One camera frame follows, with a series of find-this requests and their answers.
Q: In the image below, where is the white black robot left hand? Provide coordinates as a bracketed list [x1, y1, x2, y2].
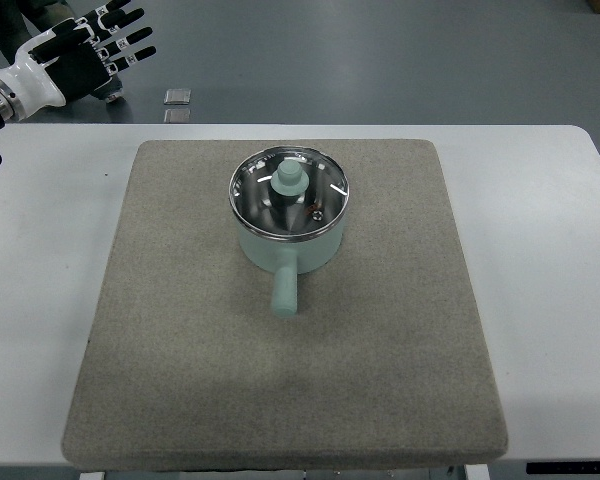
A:
[0, 1, 156, 123]

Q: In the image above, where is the glass lid with green knob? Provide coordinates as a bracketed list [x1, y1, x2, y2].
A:
[229, 146, 349, 242]

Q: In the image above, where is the metal floor plate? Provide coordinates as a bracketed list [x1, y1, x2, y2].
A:
[164, 88, 191, 105]

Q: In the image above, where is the beige fabric mat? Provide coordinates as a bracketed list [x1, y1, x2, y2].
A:
[61, 139, 508, 471]

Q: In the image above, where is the black table control panel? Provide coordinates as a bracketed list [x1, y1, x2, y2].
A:
[525, 461, 600, 475]

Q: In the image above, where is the mint green pot with handle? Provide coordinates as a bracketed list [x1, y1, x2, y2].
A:
[238, 213, 347, 318]

